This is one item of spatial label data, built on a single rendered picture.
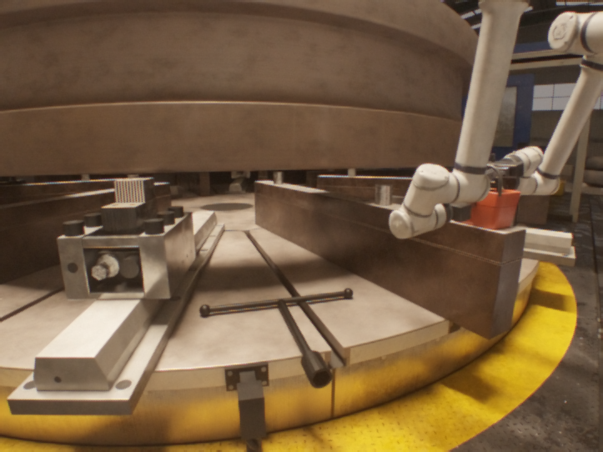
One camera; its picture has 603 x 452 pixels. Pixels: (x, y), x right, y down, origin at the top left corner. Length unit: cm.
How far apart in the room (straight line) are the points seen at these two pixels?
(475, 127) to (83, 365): 115
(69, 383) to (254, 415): 47
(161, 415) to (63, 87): 138
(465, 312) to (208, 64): 142
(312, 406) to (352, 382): 16
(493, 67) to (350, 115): 75
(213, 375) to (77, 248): 59
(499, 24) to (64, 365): 133
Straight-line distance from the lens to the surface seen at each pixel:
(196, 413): 124
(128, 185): 135
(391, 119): 172
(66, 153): 162
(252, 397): 95
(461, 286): 133
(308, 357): 103
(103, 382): 99
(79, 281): 128
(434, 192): 94
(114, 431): 135
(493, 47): 100
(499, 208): 123
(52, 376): 104
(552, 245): 246
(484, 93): 99
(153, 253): 116
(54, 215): 231
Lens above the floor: 93
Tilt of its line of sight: 12 degrees down
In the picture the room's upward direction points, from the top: straight up
